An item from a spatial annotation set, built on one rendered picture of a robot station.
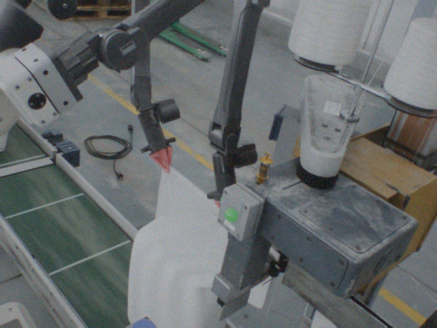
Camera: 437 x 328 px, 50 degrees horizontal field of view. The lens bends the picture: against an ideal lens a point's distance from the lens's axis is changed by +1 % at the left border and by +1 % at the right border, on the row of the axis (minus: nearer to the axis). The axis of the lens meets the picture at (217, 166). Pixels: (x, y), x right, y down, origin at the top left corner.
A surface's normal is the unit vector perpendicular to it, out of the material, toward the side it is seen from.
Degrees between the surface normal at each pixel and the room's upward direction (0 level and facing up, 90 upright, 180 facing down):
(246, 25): 81
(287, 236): 90
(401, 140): 90
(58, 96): 90
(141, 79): 57
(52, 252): 0
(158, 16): 75
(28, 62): 30
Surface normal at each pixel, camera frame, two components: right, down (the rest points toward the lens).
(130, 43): 0.56, 0.34
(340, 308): -0.72, 0.25
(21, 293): 0.18, -0.84
